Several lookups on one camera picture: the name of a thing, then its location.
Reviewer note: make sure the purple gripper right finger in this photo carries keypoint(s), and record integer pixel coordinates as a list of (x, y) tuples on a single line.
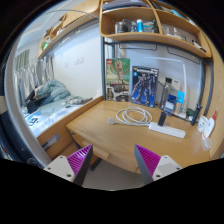
[(152, 166)]

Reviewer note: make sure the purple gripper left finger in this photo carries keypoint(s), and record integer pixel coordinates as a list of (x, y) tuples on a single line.
[(73, 167)]

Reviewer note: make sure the black charger plug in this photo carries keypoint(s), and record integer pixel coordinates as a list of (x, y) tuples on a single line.
[(162, 119)]

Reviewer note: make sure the white power strip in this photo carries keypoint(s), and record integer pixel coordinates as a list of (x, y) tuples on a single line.
[(167, 130)]

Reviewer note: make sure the wooden desk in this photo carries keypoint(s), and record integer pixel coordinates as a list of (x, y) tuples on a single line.
[(115, 143)]

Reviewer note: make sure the small clear plastic cup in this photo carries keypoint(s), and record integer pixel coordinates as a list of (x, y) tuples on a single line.
[(207, 144)]

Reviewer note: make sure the white desk lamp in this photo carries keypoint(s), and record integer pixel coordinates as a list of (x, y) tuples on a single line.
[(176, 85)]

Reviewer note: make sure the blue white small boxes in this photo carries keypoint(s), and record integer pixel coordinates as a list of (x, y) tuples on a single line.
[(174, 100)]

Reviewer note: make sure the black cylindrical gadget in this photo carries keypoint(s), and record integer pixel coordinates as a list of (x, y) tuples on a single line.
[(196, 113)]

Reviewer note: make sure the bed with blue bedding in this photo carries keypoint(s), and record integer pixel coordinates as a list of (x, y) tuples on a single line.
[(40, 117)]

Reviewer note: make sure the white bottle red cap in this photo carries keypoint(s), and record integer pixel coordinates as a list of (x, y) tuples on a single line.
[(209, 126)]

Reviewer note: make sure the teal blanket pile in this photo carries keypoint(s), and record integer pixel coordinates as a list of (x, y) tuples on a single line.
[(51, 91)]

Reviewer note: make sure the blue robot model box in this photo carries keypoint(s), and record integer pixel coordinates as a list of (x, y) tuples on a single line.
[(144, 85)]

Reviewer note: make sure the grey curtain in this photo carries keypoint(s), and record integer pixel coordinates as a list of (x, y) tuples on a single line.
[(30, 73)]

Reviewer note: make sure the green Groot toy box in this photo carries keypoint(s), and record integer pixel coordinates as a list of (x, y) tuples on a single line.
[(117, 79)]

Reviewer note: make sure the wooden upper bunk shelf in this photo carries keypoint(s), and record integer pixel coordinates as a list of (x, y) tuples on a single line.
[(74, 18)]

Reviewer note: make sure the wooden wall shelf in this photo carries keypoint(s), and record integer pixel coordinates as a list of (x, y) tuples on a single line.
[(151, 21)]

